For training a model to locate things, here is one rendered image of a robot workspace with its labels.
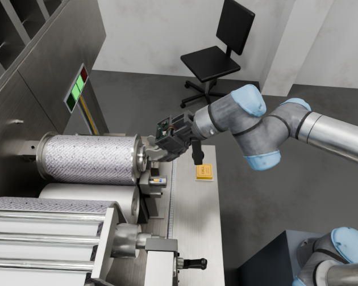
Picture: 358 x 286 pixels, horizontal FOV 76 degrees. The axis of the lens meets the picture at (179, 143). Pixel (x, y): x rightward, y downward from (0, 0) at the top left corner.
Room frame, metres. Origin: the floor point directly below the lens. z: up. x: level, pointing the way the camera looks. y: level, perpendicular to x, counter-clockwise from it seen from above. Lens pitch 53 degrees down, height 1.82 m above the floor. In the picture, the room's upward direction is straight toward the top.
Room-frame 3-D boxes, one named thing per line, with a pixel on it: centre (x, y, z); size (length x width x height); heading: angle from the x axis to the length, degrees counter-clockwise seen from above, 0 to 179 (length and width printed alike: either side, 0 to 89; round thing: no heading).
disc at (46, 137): (0.38, 0.38, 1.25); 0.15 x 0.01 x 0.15; 178
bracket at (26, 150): (0.38, 0.42, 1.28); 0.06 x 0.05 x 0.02; 88
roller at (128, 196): (0.26, 0.25, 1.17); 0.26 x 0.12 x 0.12; 88
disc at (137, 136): (0.37, 0.12, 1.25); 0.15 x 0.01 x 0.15; 178
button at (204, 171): (0.52, -0.11, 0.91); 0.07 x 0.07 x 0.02; 88
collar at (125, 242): (0.12, 0.11, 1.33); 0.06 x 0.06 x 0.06; 88
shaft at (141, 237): (0.12, 0.05, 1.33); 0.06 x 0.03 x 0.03; 88
